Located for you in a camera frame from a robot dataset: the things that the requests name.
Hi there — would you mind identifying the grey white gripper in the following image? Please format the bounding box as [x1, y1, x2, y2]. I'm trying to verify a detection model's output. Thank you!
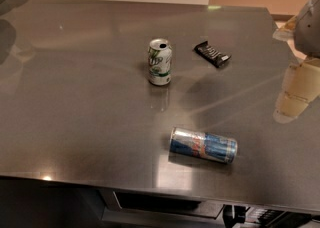
[272, 0, 320, 124]

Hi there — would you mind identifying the blue silver redbull can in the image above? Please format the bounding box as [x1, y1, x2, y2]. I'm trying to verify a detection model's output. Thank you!
[170, 127, 238, 164]

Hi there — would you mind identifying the green white soda can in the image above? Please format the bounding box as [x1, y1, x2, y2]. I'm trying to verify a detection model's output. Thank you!
[148, 38, 172, 86]

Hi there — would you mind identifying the black candy bar wrapper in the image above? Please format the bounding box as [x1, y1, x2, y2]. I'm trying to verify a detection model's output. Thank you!
[194, 41, 231, 68]

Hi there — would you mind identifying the dark drawer under table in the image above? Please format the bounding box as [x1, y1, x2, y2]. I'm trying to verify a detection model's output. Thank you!
[99, 189, 224, 226]

